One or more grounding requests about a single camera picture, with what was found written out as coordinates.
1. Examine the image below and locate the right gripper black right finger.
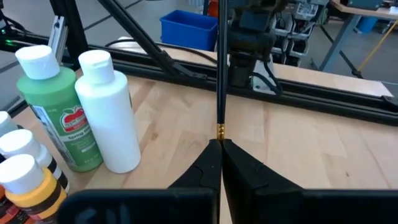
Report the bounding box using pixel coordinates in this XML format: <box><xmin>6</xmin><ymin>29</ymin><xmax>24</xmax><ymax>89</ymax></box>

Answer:
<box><xmin>222</xmin><ymin>139</ymin><xmax>398</xmax><ymax>224</ymax></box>

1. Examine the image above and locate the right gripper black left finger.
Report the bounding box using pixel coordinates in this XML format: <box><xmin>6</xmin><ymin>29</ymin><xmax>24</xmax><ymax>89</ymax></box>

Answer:
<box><xmin>57</xmin><ymin>139</ymin><xmax>223</xmax><ymax>224</ymax></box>

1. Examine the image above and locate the black paintbrush gold ferrule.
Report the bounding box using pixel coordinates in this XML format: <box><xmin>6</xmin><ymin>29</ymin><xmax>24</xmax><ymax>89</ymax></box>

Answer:
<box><xmin>215</xmin><ymin>0</ymin><xmax>229</xmax><ymax>141</ymax></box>

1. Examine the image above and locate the large white paint bottle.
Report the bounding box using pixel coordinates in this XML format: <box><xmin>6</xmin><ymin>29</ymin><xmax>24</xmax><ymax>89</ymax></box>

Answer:
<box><xmin>74</xmin><ymin>49</ymin><xmax>142</xmax><ymax>174</ymax></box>

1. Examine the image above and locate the yellow paint bottle white cap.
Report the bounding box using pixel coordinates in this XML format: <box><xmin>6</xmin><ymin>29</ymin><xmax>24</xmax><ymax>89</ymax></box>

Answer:
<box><xmin>0</xmin><ymin>154</ymin><xmax>68</xmax><ymax>222</ymax></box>

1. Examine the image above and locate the large green paint bottle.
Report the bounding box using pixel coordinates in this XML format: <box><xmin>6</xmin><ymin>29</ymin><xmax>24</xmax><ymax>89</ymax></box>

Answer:
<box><xmin>14</xmin><ymin>45</ymin><xmax>104</xmax><ymax>173</ymax></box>

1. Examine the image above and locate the orange paint bottle white cap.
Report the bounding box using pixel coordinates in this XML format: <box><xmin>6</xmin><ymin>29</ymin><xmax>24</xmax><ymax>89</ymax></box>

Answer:
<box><xmin>0</xmin><ymin>186</ymin><xmax>35</xmax><ymax>224</ymax></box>

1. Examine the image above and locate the small white paint bottle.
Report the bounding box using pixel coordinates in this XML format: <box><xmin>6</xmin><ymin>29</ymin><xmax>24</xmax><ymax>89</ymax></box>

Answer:
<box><xmin>0</xmin><ymin>129</ymin><xmax>71</xmax><ymax>194</ymax></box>

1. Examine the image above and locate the blue plastic crate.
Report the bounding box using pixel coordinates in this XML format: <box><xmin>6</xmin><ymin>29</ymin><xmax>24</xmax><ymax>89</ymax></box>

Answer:
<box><xmin>159</xmin><ymin>9</ymin><xmax>219</xmax><ymax>52</ymax></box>

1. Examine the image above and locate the grey storage bin stack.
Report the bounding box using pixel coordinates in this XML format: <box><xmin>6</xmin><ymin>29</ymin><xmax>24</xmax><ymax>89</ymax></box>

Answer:
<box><xmin>269</xmin><ymin>0</ymin><xmax>329</xmax><ymax>68</ymax></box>

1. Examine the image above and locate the silver aluminium bar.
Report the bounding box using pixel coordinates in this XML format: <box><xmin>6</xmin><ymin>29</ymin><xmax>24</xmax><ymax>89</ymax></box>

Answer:
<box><xmin>48</xmin><ymin>15</ymin><xmax>68</xmax><ymax>65</ymax></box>

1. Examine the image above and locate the wooden top workbench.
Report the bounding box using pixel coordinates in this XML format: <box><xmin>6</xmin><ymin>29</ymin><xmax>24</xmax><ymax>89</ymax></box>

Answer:
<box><xmin>317</xmin><ymin>0</ymin><xmax>398</xmax><ymax>74</ymax></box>

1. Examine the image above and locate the yellow cord black end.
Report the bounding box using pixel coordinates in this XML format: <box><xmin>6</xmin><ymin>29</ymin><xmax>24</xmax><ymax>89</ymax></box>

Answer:
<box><xmin>350</xmin><ymin>20</ymin><xmax>398</xmax><ymax>79</ymax></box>

